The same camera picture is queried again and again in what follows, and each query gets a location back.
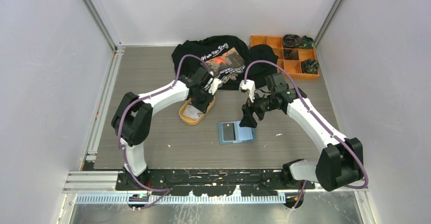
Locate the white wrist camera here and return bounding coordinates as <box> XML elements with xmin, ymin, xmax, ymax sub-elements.
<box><xmin>207</xmin><ymin>78</ymin><xmax>223</xmax><ymax>95</ymax></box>
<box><xmin>239</xmin><ymin>79</ymin><xmax>256</xmax><ymax>103</ymax></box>

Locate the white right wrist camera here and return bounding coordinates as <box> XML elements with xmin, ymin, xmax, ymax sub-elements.
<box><xmin>239</xmin><ymin>79</ymin><xmax>256</xmax><ymax>103</ymax></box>

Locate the green rolled sock top right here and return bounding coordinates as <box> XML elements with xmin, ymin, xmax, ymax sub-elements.
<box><xmin>300</xmin><ymin>36</ymin><xmax>315</xmax><ymax>49</ymax></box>

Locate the dark rolled sock top left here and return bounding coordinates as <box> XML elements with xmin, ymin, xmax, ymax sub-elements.
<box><xmin>282</xmin><ymin>34</ymin><xmax>303</xmax><ymax>48</ymax></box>

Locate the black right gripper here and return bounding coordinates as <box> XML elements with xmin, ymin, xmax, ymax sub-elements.
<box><xmin>239</xmin><ymin>89</ymin><xmax>276</xmax><ymax>128</ymax></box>

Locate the yellow oval tray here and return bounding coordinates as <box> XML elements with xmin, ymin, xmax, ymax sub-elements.
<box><xmin>179</xmin><ymin>99</ymin><xmax>206</xmax><ymax>125</ymax></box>

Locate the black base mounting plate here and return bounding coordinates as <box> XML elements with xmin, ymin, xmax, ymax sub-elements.
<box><xmin>115</xmin><ymin>168</ymin><xmax>316</xmax><ymax>198</ymax></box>

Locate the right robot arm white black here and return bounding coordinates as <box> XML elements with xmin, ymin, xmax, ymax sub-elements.
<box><xmin>239</xmin><ymin>73</ymin><xmax>367</xmax><ymax>191</ymax></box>

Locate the dark sock middle compartment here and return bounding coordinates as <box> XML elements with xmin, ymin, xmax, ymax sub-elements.
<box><xmin>283</xmin><ymin>48</ymin><xmax>299</xmax><ymax>60</ymax></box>

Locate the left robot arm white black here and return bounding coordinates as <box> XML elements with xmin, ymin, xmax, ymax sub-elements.
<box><xmin>111</xmin><ymin>68</ymin><xmax>223</xmax><ymax>190</ymax></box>

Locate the black printed t-shirt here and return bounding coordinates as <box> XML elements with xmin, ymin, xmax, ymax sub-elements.
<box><xmin>171</xmin><ymin>35</ymin><xmax>279</xmax><ymax>90</ymax></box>

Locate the orange wooden compartment tray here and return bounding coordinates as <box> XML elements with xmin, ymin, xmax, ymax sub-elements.
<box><xmin>250</xmin><ymin>35</ymin><xmax>320</xmax><ymax>81</ymax></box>

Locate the green patterned sock lower right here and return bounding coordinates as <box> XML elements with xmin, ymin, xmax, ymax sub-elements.
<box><xmin>300</xmin><ymin>58</ymin><xmax>320</xmax><ymax>74</ymax></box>

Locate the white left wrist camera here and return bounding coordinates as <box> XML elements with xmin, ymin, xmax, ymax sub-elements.
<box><xmin>207</xmin><ymin>78</ymin><xmax>223</xmax><ymax>95</ymax></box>

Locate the blue leather card holder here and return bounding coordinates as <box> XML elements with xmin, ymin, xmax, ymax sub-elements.
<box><xmin>218</xmin><ymin>121</ymin><xmax>256</xmax><ymax>145</ymax></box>

